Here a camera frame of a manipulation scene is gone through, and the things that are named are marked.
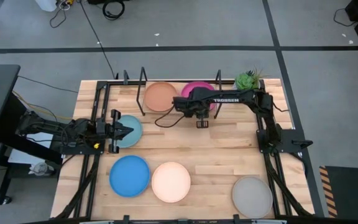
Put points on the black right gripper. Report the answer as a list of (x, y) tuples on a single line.
[(204, 105)]

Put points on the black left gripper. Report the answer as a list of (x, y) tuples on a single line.
[(115, 116)]

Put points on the light teal plate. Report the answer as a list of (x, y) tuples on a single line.
[(135, 140)]

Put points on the magenta plate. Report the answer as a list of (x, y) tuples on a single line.
[(188, 88)]

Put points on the orange plate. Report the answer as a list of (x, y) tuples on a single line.
[(160, 96)]

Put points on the blue plate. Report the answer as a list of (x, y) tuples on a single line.
[(129, 175)]

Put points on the cream plate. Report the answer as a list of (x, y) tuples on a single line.
[(170, 182)]

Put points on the greyish green plate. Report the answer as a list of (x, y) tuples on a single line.
[(252, 196)]

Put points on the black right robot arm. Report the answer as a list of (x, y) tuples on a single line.
[(247, 99)]

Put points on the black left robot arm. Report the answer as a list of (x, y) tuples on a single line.
[(73, 130)]

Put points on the green succulent plant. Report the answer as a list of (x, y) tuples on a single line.
[(245, 81)]

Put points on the white paper sheet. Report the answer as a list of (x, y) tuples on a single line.
[(20, 155)]

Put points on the white container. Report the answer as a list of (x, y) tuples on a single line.
[(46, 4)]

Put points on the black mat with hazard stripes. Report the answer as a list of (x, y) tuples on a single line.
[(350, 193)]

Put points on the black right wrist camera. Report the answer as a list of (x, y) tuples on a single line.
[(183, 104)]

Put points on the black metal rig frame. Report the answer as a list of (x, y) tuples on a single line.
[(120, 83)]

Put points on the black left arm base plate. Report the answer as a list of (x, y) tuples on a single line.
[(73, 151)]

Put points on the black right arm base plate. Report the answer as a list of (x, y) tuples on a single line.
[(294, 143)]

